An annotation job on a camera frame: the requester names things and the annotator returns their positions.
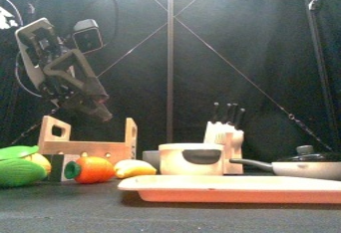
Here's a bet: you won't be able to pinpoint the wooden toy toolbox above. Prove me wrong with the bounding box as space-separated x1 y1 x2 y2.
37 115 139 165

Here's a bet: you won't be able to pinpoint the orange toy fruit green end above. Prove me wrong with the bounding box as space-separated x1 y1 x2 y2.
63 155 117 185

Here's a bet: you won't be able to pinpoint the dark green toy block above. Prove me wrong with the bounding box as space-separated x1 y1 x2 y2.
47 153 70 182

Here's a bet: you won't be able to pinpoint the grey toy container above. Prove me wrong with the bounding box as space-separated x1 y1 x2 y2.
142 149 162 171

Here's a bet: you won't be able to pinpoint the yellow toy banana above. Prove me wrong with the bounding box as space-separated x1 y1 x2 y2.
114 158 160 179

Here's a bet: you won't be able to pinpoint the toy corn with green husk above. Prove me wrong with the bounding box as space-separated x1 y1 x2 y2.
0 144 54 188

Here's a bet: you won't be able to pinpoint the white toy knife block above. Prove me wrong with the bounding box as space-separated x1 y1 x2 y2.
202 120 246 175

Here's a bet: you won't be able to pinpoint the black backdrop cloth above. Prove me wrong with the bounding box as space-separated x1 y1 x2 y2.
0 0 341 165

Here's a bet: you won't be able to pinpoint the pink plastic tray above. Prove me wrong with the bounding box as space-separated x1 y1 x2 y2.
117 173 341 205

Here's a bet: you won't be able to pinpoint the black pan lid grey knob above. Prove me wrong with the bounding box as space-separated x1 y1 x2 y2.
275 144 341 163

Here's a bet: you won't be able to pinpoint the white toy frying pan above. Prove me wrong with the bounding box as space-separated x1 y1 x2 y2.
229 157 341 181

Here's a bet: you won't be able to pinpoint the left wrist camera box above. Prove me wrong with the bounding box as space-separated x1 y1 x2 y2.
73 18 106 55

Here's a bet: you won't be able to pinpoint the thin diagonal brace wire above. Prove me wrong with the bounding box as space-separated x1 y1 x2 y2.
97 0 225 80
130 0 336 152

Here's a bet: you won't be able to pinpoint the grey metal frame post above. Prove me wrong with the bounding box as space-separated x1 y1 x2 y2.
166 0 176 144

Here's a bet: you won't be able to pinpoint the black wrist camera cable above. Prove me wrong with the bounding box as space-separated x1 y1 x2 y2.
86 0 122 47

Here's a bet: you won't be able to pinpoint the white toy pot grey handles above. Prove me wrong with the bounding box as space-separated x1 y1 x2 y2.
158 142 226 177

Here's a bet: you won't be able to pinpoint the black-handled toy knife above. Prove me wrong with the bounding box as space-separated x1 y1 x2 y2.
210 102 221 124
224 103 233 125
236 108 246 131

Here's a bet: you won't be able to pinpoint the dark slanted frame pole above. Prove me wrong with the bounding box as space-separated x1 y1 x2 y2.
299 0 341 153

